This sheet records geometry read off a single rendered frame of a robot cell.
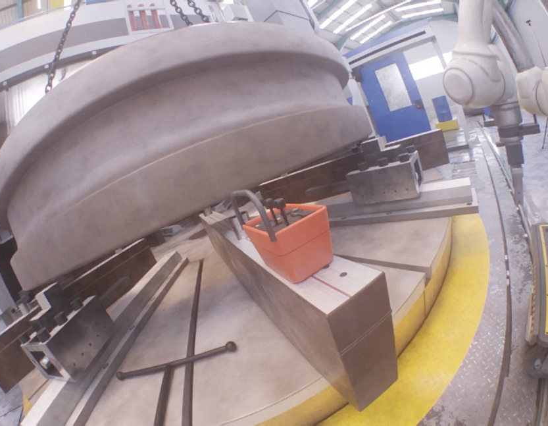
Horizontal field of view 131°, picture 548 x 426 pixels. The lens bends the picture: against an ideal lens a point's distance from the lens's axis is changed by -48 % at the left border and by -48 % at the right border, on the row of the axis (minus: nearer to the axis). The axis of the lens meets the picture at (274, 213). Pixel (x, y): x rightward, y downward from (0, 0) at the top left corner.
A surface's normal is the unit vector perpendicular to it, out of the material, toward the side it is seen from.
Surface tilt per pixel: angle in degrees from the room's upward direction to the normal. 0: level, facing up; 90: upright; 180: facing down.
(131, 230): 90
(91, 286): 90
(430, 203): 90
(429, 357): 0
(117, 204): 90
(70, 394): 72
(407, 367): 0
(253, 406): 0
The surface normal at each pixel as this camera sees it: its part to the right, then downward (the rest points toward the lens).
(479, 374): -0.36, -0.91
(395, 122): -0.68, 0.41
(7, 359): 0.88, -0.25
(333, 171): -0.33, 0.33
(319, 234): 0.45, 0.16
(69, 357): 0.93, -0.36
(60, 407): 0.77, -0.62
